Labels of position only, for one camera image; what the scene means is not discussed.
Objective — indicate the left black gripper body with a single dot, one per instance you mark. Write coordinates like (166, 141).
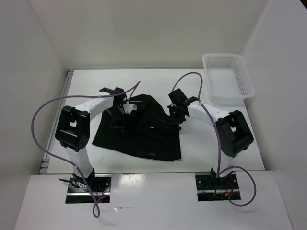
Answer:
(120, 119)

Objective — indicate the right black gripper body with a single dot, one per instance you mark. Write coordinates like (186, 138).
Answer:
(175, 116)

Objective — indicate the black shorts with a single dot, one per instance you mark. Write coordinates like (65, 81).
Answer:
(146, 133)

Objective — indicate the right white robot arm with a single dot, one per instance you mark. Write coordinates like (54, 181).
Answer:
(233, 132)

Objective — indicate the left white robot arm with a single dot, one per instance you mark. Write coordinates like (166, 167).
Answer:
(73, 130)

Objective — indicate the white plastic basket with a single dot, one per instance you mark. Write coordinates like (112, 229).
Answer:
(227, 77)

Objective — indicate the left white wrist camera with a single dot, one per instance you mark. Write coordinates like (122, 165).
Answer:
(128, 108)

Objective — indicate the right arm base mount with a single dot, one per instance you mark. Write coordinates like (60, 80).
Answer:
(208, 190)

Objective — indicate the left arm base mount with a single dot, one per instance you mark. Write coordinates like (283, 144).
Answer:
(78, 193)

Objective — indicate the aluminium table edge rail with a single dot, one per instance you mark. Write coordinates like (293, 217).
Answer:
(51, 141)

